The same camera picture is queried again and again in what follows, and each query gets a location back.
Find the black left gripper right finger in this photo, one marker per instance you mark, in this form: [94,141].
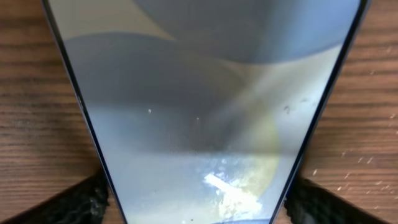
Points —
[308,203]

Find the blue Galaxy smartphone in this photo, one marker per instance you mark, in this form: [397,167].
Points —
[201,110]

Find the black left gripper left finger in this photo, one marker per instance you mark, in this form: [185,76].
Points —
[83,203]

